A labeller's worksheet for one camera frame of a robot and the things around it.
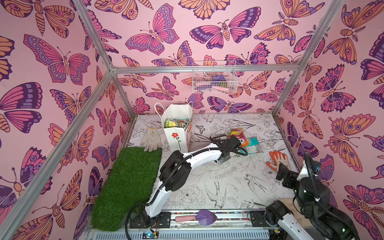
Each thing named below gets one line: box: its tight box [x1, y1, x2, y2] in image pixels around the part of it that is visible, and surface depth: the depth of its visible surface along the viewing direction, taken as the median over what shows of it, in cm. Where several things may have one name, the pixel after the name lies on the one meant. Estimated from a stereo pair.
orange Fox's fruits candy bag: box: [227, 127, 250, 148], surface depth 102 cm
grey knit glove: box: [140, 127, 163, 152], surface depth 107 cm
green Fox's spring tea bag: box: [164, 118, 190, 129], surface depth 89 cm
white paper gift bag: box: [154, 101, 193, 153], surface depth 89 cm
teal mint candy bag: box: [240, 137, 261, 155], surface depth 99 cm
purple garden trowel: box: [175, 210, 218, 226], surface depth 75 cm
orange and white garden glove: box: [266, 150, 291, 172], surface depth 95 cm
